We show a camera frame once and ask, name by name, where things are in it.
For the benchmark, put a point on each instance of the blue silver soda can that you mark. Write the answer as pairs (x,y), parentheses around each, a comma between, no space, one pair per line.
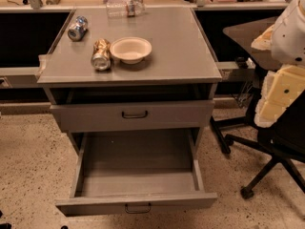
(78,29)

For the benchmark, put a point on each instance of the grey drawer cabinet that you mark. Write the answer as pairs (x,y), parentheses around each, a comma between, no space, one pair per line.
(179,68)

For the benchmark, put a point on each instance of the closed grey upper drawer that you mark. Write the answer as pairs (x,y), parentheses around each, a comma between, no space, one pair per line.
(82,118)

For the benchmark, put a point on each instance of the clear plastic bottle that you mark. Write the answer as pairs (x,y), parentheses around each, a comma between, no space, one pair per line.
(124,9)

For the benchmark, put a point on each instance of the open grey middle drawer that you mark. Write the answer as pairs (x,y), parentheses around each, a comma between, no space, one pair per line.
(158,167)

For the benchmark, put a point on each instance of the black drawer handle upper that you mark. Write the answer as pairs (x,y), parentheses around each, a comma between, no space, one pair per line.
(135,115)

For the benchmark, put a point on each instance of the orange soda can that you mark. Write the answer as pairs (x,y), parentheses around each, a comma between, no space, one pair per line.
(101,56)

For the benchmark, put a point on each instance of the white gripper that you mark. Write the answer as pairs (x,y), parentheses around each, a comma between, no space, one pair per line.
(288,40)

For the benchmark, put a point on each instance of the black drawer handle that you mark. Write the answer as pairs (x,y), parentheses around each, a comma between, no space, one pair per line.
(138,208)
(135,115)

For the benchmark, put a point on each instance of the black drawer handle lower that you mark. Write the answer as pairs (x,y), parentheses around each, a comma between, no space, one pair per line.
(138,208)

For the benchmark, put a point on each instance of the white paper bowl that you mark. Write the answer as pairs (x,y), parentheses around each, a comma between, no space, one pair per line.
(130,50)

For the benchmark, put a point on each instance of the black office chair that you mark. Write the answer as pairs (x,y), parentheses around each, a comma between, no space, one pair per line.
(283,141)

